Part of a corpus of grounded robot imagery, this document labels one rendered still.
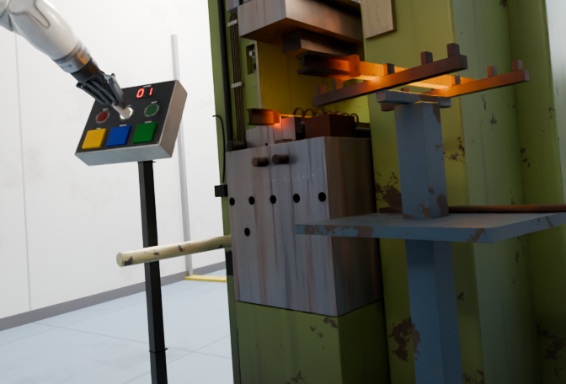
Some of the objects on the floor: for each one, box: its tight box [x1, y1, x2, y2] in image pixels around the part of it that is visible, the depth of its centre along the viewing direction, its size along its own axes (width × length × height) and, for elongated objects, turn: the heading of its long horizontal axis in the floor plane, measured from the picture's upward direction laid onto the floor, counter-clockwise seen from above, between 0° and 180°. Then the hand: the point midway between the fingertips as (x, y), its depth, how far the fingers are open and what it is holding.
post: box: [138, 160, 167, 384], centre depth 169 cm, size 4×4×108 cm
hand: (121, 108), depth 145 cm, fingers closed
